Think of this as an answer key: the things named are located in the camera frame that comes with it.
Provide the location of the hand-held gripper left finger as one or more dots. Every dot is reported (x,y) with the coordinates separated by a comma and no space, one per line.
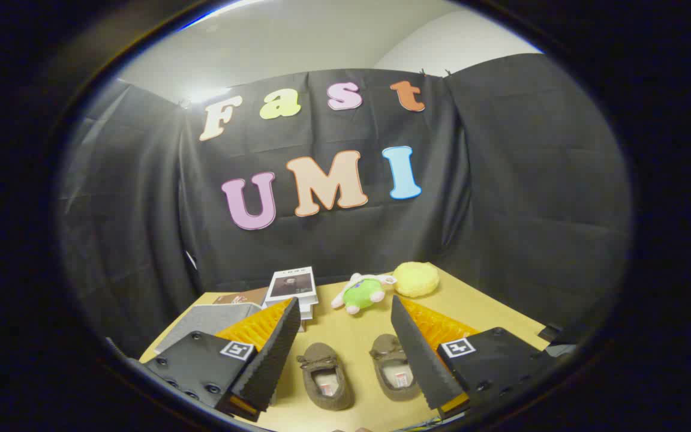
(273,360)

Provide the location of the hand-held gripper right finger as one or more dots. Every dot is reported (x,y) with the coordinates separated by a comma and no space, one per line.
(423,360)

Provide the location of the brown fuzzy slipper shoe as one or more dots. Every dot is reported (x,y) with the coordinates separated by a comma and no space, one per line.
(384,349)
(317,359)

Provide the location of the grey storage box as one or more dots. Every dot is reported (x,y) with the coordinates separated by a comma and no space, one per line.
(201,319)

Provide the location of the plain white book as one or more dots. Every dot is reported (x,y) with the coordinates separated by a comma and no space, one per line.
(308,312)

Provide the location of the brown book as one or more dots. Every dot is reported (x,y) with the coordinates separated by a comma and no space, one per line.
(240,297)

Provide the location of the white portrait cover book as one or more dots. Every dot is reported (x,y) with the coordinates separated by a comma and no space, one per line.
(290,287)

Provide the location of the yellow fluffy plush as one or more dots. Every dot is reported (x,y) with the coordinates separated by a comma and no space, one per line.
(416,279)

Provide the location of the green and pink plush toy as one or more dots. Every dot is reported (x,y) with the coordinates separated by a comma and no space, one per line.
(364,294)

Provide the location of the black backdrop cloth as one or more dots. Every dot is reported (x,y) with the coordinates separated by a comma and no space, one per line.
(501,180)

